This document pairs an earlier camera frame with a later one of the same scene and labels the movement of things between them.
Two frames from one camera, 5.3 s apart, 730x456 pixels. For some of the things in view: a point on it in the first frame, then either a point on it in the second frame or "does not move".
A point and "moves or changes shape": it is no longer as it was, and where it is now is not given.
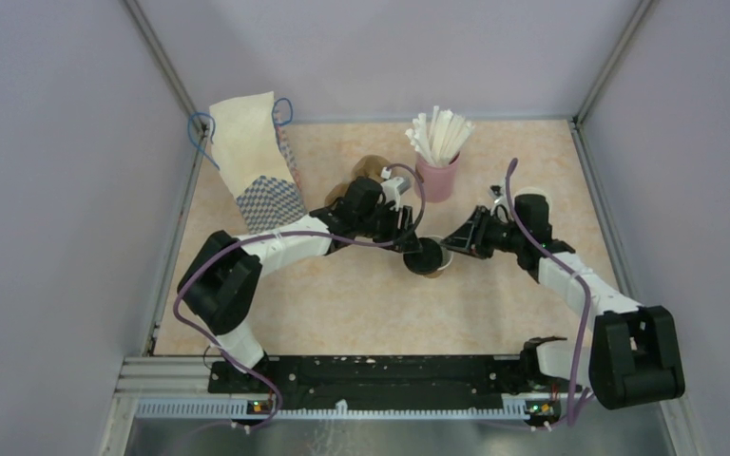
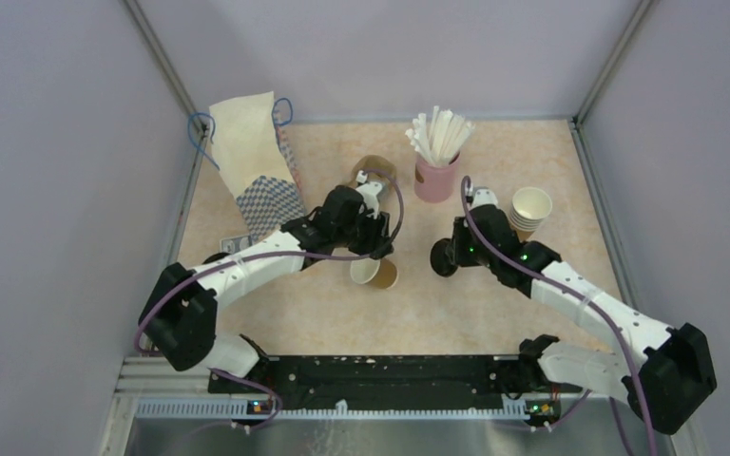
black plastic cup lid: (426, 261) moves or changes shape
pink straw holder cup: (438, 181) does not move
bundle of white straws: (440, 140) does not move
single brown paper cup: (447, 257) -> (380, 272)
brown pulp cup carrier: (369, 166) does not move
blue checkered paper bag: (253, 156) does not move
